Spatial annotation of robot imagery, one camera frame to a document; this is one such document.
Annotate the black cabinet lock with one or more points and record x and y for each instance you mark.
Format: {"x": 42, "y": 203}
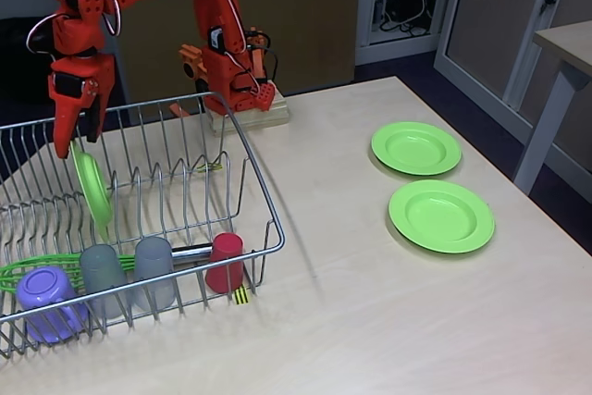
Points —
{"x": 549, "y": 1}

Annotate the purple plastic mug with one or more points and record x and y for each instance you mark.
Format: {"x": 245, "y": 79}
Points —
{"x": 44, "y": 286}

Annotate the wooden base block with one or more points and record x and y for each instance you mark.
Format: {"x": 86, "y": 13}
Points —
{"x": 277, "y": 115}

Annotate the brown pin board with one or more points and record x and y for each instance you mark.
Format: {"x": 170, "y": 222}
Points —
{"x": 300, "y": 20}

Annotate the red plastic cup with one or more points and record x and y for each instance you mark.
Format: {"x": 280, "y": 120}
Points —
{"x": 224, "y": 261}

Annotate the orange table clamp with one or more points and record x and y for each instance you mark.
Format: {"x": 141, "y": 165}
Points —
{"x": 189, "y": 62}

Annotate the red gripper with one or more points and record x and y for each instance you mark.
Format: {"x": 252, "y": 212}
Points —
{"x": 79, "y": 75}

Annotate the black trash bin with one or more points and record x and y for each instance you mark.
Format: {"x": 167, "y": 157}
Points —
{"x": 28, "y": 76}

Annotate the green plastic plate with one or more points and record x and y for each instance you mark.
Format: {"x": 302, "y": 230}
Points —
{"x": 94, "y": 191}
{"x": 441, "y": 219}
{"x": 411, "y": 147}

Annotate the grey translucent plastic cup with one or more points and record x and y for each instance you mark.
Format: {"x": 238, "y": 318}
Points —
{"x": 99, "y": 265}
{"x": 152, "y": 256}

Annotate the yellow black striped tape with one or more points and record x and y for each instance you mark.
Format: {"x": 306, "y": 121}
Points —
{"x": 210, "y": 167}
{"x": 241, "y": 299}

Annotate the red orange robot arm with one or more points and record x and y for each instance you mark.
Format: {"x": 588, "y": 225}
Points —
{"x": 208, "y": 6}

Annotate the white cabinet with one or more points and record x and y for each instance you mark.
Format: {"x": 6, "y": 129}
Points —
{"x": 490, "y": 20}

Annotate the beige side table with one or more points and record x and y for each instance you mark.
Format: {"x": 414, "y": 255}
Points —
{"x": 569, "y": 39}

